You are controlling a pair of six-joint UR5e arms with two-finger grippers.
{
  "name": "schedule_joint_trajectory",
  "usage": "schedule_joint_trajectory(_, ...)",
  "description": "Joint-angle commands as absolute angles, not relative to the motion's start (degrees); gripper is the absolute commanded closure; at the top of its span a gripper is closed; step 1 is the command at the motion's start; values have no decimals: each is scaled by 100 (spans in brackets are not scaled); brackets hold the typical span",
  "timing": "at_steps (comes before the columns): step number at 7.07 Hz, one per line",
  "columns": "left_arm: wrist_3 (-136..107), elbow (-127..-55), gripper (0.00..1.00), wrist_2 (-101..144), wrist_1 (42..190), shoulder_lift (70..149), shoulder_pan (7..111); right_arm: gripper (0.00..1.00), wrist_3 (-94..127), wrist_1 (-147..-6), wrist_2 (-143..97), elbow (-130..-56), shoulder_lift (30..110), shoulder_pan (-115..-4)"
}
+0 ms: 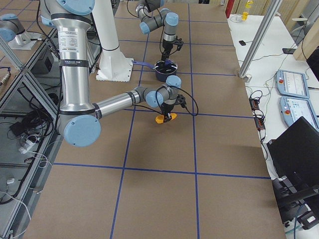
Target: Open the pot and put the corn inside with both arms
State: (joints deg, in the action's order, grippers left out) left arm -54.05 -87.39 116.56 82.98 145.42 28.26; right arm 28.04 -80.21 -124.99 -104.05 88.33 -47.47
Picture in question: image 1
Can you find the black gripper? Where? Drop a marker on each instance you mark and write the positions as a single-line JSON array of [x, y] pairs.
[[166, 108], [167, 49]]

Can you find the yellow toy corn cob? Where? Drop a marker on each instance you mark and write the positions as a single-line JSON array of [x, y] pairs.
[[163, 119]]

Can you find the glass lid purple knob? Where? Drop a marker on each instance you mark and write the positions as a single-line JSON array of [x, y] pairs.
[[166, 67]]

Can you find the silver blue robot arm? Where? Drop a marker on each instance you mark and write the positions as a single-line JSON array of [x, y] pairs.
[[78, 116], [152, 17]]

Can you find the dark blue saucepan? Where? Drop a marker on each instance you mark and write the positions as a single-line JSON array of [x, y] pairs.
[[159, 76]]

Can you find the small black box on table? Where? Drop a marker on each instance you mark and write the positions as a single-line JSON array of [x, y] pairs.
[[242, 42]]

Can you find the yellow cup on table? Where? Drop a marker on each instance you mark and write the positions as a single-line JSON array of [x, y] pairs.
[[244, 16]]

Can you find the orange black power strip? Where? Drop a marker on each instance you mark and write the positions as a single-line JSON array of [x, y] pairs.
[[258, 115]]

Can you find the near blue teach pendant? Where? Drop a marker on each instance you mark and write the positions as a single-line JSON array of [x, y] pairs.
[[293, 108]]

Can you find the blue teach pendant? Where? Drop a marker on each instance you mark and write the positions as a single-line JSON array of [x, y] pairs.
[[293, 108], [292, 84]]

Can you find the far blue teach pendant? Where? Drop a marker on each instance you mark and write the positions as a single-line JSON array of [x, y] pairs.
[[292, 84]]

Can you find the black laptop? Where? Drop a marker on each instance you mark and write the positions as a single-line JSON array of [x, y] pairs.
[[295, 156]]

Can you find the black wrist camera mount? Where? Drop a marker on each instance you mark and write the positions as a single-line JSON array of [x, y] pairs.
[[181, 100], [178, 42]]

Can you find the aluminium frame post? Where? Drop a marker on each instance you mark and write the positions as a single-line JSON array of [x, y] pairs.
[[260, 34]]

